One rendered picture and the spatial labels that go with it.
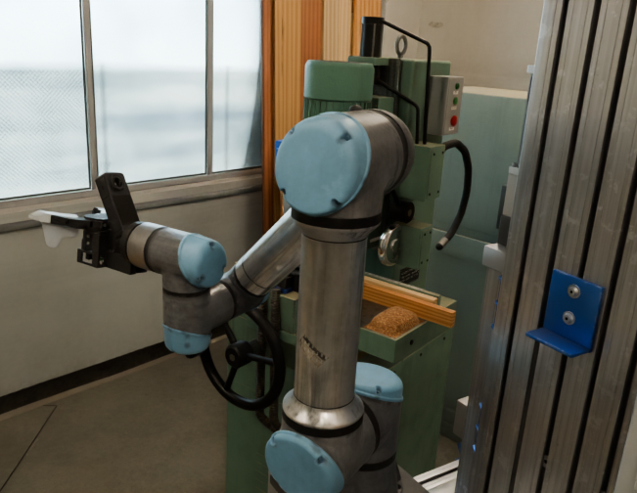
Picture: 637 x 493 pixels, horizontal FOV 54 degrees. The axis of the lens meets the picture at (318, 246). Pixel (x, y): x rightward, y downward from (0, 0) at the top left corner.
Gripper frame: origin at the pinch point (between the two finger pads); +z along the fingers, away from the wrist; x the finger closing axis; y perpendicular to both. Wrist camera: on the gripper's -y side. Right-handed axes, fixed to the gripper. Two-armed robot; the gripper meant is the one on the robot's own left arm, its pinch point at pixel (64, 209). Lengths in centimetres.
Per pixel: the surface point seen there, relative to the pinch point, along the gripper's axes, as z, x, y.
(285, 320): -16, 52, 27
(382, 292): -30, 75, 20
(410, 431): -35, 101, 68
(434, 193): -33, 95, -6
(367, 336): -35, 60, 27
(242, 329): 7, 66, 39
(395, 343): -43, 59, 27
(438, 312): -47, 73, 21
